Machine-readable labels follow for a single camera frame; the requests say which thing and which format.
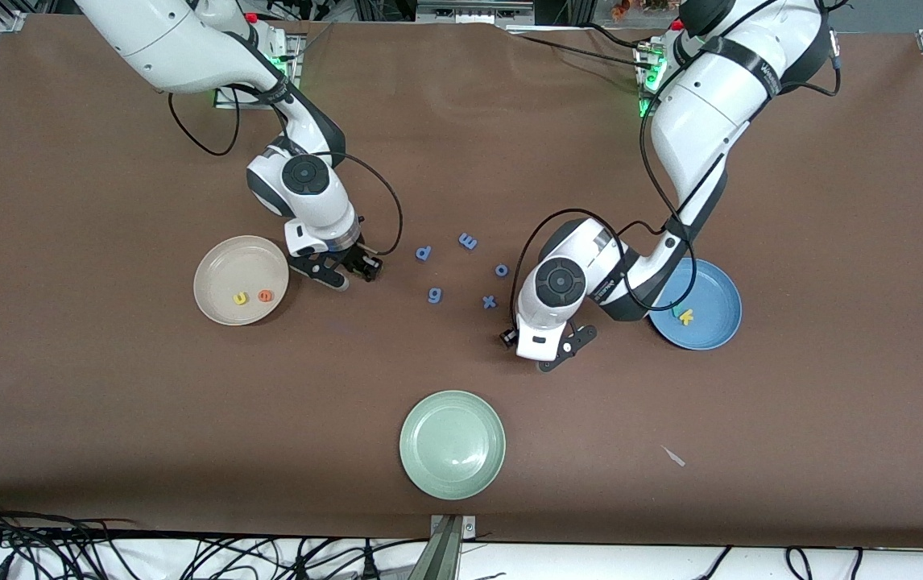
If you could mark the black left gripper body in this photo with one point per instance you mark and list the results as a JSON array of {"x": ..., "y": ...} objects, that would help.
[{"x": 507, "y": 337}]

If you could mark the orange foam letter e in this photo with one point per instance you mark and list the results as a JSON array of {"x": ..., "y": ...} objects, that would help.
[{"x": 266, "y": 298}]

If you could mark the yellow foam letter k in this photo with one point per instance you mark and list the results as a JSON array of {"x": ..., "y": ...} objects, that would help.
[{"x": 685, "y": 316}]

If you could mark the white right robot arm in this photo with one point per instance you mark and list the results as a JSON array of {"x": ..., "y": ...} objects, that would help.
[{"x": 171, "y": 40}]

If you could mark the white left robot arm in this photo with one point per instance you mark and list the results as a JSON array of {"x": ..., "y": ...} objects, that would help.
[{"x": 703, "y": 121}]

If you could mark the blue foam letter p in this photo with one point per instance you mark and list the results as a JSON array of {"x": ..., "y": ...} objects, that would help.
[{"x": 420, "y": 251}]

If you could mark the blue foam letter m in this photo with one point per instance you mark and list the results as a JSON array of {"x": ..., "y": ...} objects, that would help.
[{"x": 467, "y": 241}]

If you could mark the beige brown plate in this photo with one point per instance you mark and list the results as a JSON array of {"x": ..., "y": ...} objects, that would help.
[{"x": 228, "y": 266}]

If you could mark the pale green plate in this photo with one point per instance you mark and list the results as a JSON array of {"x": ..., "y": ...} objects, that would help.
[{"x": 452, "y": 445}]

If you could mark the blue plate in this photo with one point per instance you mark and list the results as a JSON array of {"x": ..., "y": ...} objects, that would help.
[{"x": 711, "y": 314}]

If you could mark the small white tape scrap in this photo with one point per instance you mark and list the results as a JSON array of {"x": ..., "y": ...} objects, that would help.
[{"x": 675, "y": 457}]

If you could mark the aluminium profile beam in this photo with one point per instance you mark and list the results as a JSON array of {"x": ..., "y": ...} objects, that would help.
[{"x": 445, "y": 556}]

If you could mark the brown table cover sheet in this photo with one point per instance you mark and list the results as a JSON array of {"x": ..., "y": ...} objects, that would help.
[{"x": 107, "y": 403}]

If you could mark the orange object behind table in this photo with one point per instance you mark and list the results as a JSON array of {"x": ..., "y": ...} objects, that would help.
[{"x": 643, "y": 6}]

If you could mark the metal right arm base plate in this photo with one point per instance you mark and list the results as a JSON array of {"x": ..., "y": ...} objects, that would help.
[{"x": 295, "y": 84}]

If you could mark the aluminium frame structure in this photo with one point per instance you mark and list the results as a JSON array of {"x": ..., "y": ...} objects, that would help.
[{"x": 469, "y": 10}]

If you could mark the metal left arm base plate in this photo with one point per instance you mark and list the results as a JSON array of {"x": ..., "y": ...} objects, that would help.
[{"x": 643, "y": 60}]

